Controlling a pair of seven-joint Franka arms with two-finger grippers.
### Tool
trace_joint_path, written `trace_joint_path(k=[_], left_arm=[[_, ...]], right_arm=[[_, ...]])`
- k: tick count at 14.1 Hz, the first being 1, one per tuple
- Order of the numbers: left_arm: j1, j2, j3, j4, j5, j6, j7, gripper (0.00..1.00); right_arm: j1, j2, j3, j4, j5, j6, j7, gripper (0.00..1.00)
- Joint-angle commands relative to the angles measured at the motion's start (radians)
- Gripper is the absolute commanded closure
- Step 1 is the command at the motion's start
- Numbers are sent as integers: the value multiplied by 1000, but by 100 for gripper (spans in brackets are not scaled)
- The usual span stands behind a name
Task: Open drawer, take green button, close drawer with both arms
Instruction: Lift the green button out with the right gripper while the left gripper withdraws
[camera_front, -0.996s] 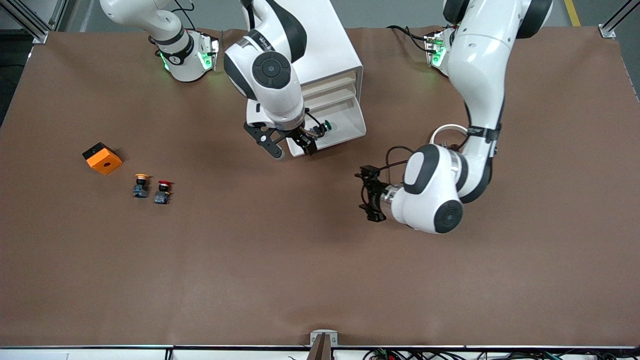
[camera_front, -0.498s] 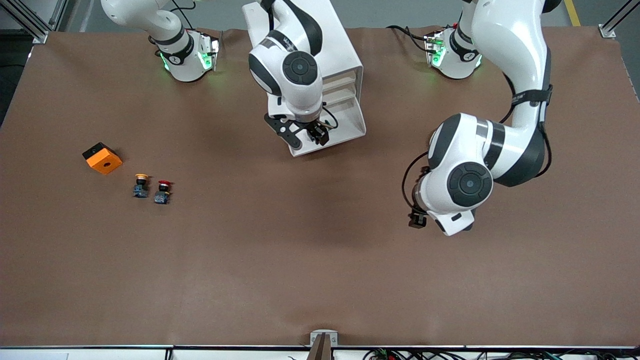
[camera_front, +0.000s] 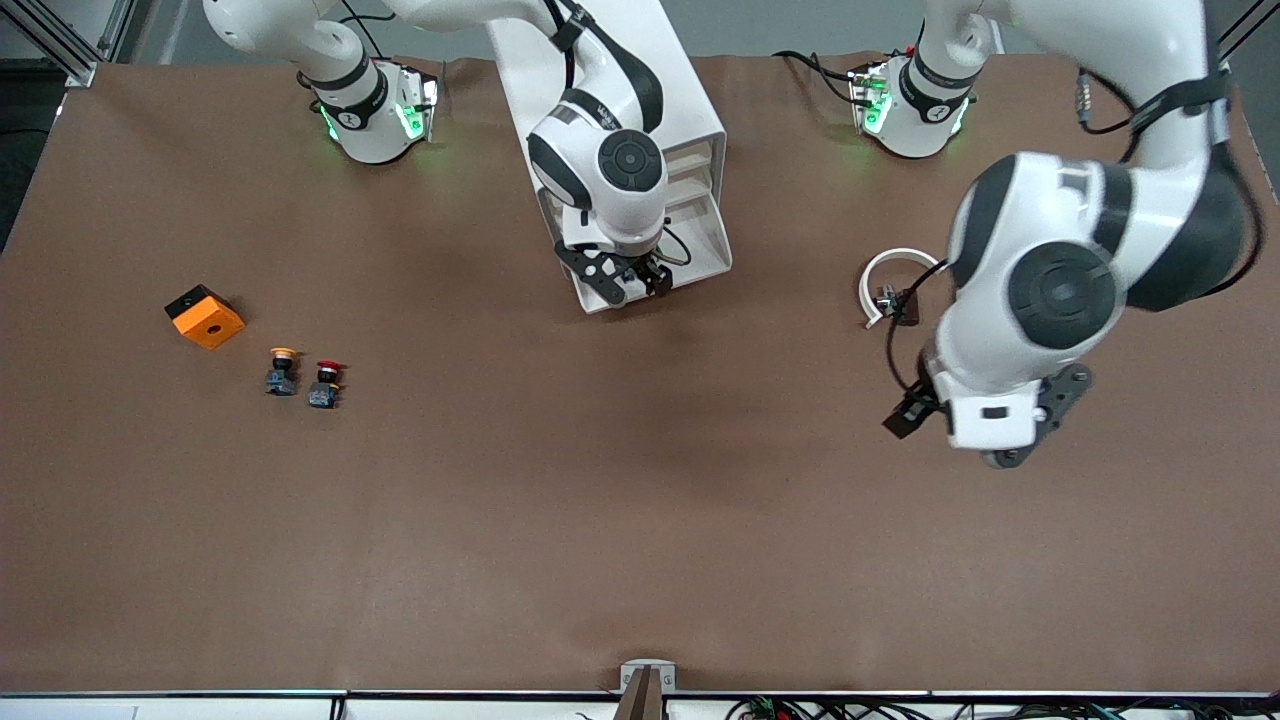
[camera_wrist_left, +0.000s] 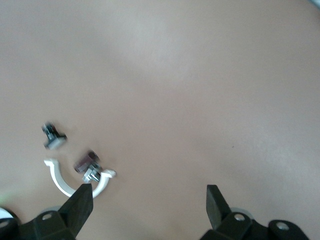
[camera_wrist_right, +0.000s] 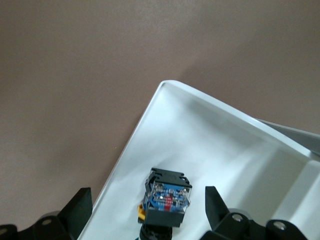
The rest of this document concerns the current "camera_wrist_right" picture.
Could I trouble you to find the green push button switch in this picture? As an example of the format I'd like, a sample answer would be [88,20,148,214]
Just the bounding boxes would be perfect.
[136,167,193,240]

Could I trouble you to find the brown table mat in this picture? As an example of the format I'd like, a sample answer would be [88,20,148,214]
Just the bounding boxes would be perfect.
[0,0,320,240]

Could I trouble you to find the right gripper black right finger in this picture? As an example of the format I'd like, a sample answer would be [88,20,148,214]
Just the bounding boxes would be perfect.
[201,186,252,240]

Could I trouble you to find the white plastic drawer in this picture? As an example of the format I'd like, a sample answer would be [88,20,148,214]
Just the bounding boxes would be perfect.
[76,79,320,240]

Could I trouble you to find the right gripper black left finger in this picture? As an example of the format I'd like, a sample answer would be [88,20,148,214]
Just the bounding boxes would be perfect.
[17,187,94,240]

